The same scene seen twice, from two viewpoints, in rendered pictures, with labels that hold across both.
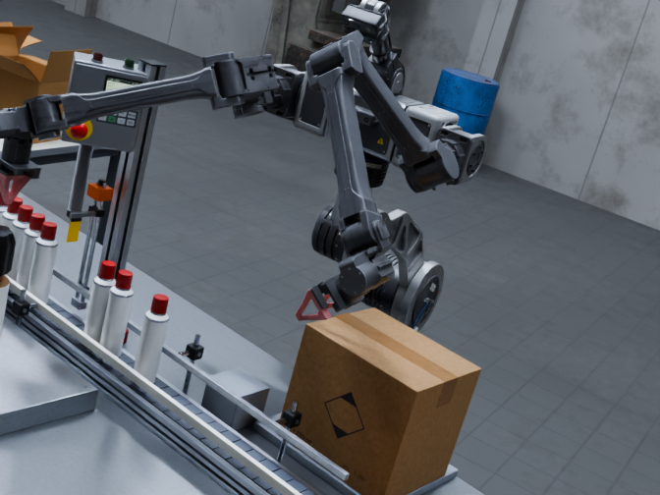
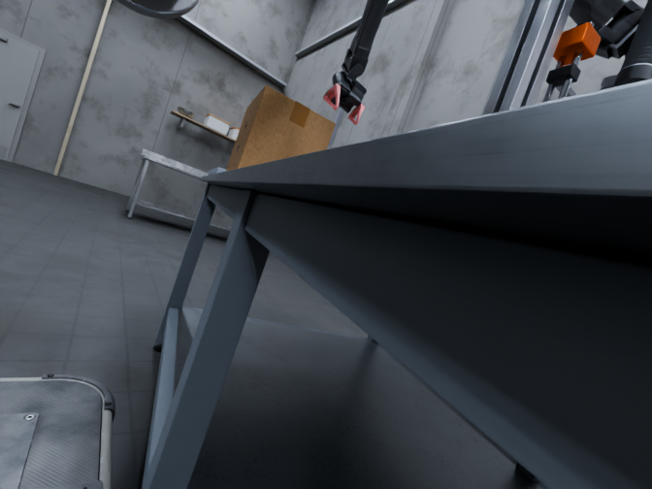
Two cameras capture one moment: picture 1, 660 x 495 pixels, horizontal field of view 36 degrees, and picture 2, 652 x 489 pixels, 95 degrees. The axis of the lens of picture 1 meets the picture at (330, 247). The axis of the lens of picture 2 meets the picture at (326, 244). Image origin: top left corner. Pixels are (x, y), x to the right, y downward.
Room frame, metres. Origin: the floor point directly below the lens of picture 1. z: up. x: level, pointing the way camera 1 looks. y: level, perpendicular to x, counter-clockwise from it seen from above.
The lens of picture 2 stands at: (2.74, 0.54, 0.79)
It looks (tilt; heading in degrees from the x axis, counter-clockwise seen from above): 3 degrees down; 207
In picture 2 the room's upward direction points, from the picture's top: 20 degrees clockwise
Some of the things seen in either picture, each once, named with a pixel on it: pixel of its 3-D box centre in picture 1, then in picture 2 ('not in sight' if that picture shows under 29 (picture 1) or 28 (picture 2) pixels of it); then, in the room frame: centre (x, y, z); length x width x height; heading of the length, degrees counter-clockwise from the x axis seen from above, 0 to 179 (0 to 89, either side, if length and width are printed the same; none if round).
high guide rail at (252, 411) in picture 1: (163, 348); not in sight; (1.97, 0.29, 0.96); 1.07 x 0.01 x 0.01; 54
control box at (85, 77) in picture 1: (104, 103); not in sight; (2.24, 0.59, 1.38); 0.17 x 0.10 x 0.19; 109
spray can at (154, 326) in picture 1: (151, 339); not in sight; (1.93, 0.31, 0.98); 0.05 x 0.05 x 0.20
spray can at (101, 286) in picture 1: (100, 304); not in sight; (2.04, 0.46, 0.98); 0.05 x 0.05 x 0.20
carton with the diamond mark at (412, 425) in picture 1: (377, 401); (275, 151); (1.93, -0.18, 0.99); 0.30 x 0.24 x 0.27; 54
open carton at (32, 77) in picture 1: (26, 81); not in sight; (3.87, 1.34, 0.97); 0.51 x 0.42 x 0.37; 160
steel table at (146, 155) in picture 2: not in sight; (201, 203); (-0.74, -3.75, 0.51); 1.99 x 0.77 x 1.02; 155
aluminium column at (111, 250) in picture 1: (125, 198); (536, 34); (2.25, 0.50, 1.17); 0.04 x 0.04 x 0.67; 54
